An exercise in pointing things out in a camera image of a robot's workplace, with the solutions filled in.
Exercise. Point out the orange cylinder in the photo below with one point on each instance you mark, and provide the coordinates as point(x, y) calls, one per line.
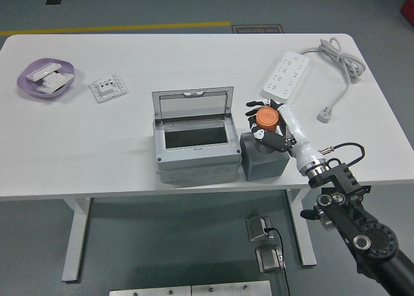
point(268, 116)

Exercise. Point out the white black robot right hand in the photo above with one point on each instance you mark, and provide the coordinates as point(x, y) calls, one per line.
point(307, 150)

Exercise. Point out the grey metal plate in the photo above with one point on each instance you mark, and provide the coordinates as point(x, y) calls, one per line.
point(148, 292)
point(226, 289)

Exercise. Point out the white table leg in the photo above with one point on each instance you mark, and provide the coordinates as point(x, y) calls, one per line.
point(76, 238)
point(304, 238)

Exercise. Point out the purple shallow tray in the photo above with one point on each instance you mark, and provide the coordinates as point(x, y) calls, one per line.
point(27, 86)

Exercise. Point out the red box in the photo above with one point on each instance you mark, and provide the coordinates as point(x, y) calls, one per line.
point(408, 8)

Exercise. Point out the silver foot pedal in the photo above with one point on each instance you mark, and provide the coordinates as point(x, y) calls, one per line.
point(270, 260)
point(257, 229)

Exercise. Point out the grey junction box with lid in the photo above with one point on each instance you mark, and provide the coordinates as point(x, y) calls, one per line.
point(194, 160)

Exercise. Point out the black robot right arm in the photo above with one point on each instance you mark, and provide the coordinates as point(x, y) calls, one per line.
point(343, 212)

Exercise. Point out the white wall socket plate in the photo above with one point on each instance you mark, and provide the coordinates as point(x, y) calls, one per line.
point(108, 89)

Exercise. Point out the dark floor sign with text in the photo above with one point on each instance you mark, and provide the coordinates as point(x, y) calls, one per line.
point(258, 30)

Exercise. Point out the white power strip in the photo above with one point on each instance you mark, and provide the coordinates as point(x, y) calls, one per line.
point(284, 78)

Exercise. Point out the white stepped plastic part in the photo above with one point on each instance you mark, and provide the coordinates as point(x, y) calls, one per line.
point(59, 79)

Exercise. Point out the long white plastic bar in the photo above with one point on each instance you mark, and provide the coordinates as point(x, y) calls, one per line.
point(42, 71)

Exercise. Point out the small white plastic part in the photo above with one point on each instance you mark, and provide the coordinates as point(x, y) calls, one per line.
point(47, 89)

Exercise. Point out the grey cube block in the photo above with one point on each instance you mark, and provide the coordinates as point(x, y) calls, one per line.
point(265, 168)

